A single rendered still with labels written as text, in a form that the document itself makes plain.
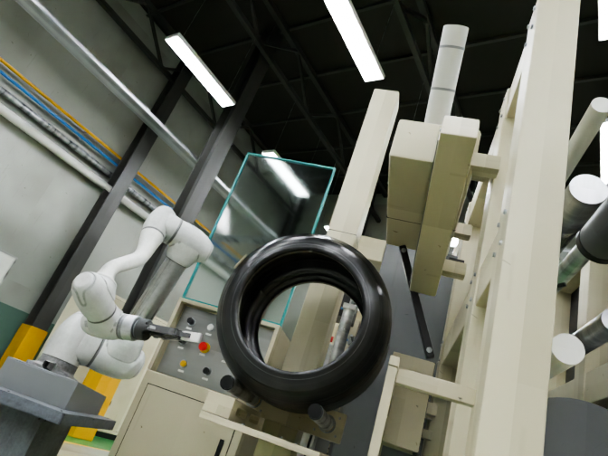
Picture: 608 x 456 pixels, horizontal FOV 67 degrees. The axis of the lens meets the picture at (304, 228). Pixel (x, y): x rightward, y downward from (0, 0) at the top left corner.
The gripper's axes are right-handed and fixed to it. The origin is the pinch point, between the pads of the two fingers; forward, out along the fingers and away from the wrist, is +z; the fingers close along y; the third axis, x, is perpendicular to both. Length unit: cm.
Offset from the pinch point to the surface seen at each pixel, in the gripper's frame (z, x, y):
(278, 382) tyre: 35.8, 11.8, -12.0
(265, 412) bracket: 25.3, 17.8, 23.2
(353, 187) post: 44, -82, 26
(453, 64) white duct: 85, -152, 18
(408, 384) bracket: 71, 15, -60
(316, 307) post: 37, -24, 26
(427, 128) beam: 72, -66, -36
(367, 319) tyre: 60, -10, -12
